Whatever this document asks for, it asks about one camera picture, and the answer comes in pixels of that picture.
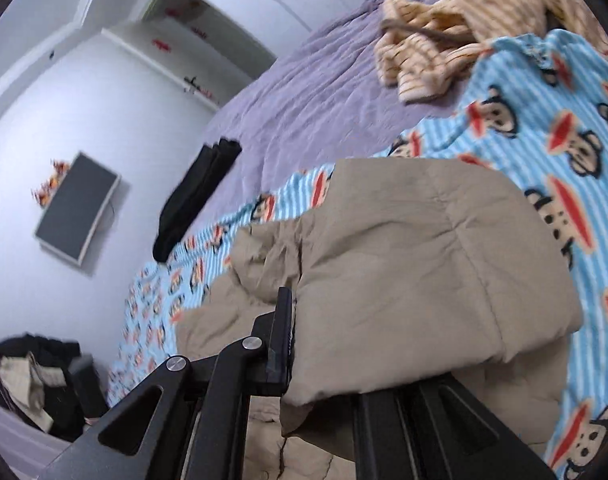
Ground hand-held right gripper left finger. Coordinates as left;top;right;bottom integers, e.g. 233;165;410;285
38;287;295;480

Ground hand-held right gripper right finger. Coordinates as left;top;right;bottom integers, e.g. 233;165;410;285
354;374;558;480

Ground tan quilted duvet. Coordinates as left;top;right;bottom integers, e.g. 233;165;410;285
176;157;585;480

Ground dark clothes pile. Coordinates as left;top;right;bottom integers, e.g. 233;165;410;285
0;331;109;444

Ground black folded pants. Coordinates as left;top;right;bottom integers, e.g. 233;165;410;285
153;137;243;264

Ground purple bed sheet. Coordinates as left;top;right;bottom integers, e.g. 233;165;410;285
186;0;485;233

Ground yellow striped garment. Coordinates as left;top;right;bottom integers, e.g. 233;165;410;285
374;0;608;104

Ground blue striped monkey print blanket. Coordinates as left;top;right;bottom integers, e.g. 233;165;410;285
106;27;608;480

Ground white wardrobe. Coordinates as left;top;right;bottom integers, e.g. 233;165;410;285
0;0;435;126

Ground wall-mounted flat screen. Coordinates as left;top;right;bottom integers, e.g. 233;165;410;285
34;152;122;267

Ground colourful wall decoration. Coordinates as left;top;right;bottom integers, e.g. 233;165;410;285
31;158;70;207

